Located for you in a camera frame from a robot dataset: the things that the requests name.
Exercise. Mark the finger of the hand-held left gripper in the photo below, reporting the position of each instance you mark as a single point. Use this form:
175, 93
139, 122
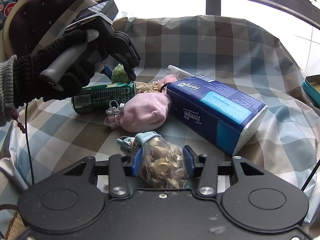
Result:
130, 72
107, 70

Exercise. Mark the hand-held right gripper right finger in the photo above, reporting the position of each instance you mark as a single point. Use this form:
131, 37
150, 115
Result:
188, 161

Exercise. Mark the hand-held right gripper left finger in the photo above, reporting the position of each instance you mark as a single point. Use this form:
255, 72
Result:
137, 160

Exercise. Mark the green knitted scrunchie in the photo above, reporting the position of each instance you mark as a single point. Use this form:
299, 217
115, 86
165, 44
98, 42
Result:
118, 73

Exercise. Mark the beige lace scrunchie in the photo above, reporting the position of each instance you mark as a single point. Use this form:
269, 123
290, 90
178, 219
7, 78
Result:
147, 87

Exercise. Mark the bag of dried slices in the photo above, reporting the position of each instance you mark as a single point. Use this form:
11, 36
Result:
162, 165

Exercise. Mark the pink fabric pouch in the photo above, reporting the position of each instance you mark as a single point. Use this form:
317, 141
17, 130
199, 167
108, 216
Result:
147, 112

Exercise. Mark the woven basket with fabric liner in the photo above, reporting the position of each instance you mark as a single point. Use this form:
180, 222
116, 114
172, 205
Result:
13, 226

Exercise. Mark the person's left forearm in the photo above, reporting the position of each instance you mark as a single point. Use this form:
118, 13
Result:
6, 92

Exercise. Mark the person's left hand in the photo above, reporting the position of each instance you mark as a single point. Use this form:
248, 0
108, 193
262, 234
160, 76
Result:
75, 80

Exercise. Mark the green drink can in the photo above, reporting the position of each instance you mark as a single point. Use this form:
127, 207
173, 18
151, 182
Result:
100, 97

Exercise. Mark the pink sock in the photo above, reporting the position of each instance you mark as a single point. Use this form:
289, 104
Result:
168, 80

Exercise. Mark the silver ribbon bow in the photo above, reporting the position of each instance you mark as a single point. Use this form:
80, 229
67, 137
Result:
113, 111

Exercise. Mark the small white tissue packet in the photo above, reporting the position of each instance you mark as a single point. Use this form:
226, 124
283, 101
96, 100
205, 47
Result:
178, 73

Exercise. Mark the blue tissue pack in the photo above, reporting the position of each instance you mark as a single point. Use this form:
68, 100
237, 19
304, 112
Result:
212, 105

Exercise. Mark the purple upholstered chair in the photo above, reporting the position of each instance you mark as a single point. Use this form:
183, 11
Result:
37, 12

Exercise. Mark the checked tablecloth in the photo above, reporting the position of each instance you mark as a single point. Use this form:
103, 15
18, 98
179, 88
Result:
225, 42

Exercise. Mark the teal metal tin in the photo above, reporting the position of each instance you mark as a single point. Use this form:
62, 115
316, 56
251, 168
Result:
312, 87

